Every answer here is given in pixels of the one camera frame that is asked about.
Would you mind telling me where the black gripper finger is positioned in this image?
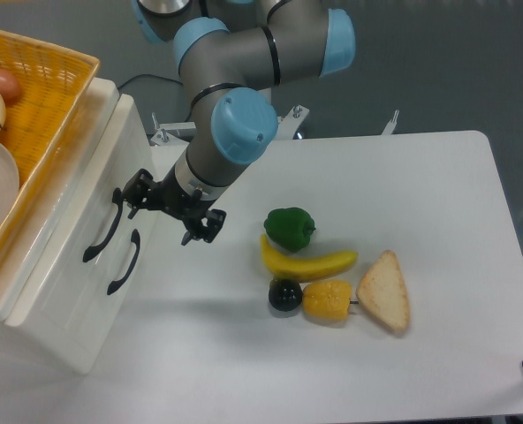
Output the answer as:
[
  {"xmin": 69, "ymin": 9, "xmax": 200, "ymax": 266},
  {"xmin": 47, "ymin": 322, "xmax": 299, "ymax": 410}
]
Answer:
[
  {"xmin": 181, "ymin": 209, "xmax": 227, "ymax": 246},
  {"xmin": 112, "ymin": 168, "xmax": 158, "ymax": 219}
]

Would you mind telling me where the triangular bread slice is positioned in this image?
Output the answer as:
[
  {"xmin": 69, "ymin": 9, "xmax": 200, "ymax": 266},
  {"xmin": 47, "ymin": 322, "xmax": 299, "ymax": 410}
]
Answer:
[{"xmin": 355, "ymin": 250, "xmax": 411, "ymax": 334}]

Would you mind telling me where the yellow woven basket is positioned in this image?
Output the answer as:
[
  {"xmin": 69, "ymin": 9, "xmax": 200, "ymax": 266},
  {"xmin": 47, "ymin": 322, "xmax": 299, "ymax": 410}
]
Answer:
[{"xmin": 0, "ymin": 30, "xmax": 100, "ymax": 251}]

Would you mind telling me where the yellow banana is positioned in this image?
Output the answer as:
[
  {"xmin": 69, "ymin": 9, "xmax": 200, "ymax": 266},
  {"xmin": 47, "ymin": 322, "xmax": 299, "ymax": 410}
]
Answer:
[{"xmin": 259, "ymin": 235, "xmax": 359, "ymax": 283}]

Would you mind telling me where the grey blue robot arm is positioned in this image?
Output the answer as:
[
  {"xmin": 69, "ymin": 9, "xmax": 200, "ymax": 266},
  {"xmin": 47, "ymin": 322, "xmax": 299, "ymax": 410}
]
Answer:
[{"xmin": 122, "ymin": 1, "xmax": 356, "ymax": 242}]

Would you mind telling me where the white drawer cabinet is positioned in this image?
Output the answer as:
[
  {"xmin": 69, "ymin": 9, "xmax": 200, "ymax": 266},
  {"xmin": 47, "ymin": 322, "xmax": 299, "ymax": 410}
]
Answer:
[{"xmin": 0, "ymin": 79, "xmax": 155, "ymax": 374}]

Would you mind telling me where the yellow bell pepper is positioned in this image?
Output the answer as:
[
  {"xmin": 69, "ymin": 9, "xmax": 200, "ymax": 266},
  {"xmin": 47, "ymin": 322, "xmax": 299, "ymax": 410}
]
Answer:
[{"xmin": 302, "ymin": 279, "xmax": 360, "ymax": 321}]

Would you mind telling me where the dark purple mangosteen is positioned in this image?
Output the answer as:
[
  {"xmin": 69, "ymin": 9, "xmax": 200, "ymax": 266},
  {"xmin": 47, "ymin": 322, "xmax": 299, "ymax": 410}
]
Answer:
[{"xmin": 268, "ymin": 279, "xmax": 303, "ymax": 318}]

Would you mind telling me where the black top drawer handle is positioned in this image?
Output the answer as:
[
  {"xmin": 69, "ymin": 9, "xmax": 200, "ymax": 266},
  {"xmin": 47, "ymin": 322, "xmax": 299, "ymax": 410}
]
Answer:
[{"xmin": 82, "ymin": 187, "xmax": 124, "ymax": 263}]

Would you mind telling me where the black bottom drawer handle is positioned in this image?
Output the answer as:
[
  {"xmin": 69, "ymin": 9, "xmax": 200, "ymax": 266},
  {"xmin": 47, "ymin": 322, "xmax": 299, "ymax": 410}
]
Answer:
[{"xmin": 106, "ymin": 229, "xmax": 141, "ymax": 296}]

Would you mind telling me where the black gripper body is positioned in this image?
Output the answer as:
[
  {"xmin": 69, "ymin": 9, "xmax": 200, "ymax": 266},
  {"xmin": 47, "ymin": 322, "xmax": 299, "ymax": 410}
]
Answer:
[{"xmin": 153, "ymin": 174, "xmax": 214, "ymax": 220}]

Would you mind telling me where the green bell pepper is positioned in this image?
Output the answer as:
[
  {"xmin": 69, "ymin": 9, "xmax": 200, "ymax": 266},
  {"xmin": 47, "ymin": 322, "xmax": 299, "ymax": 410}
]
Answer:
[{"xmin": 263, "ymin": 207, "xmax": 315, "ymax": 253}]

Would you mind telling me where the black cable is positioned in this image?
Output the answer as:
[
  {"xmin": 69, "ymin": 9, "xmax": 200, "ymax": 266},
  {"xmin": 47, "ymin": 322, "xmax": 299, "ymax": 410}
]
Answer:
[{"xmin": 117, "ymin": 73, "xmax": 195, "ymax": 123}]

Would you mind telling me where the black drawer handle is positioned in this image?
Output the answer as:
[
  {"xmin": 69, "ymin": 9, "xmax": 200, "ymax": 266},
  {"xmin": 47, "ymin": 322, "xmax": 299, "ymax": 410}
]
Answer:
[
  {"xmin": 82, "ymin": 187, "xmax": 124, "ymax": 263},
  {"xmin": 106, "ymin": 229, "xmax": 141, "ymax": 296}
]

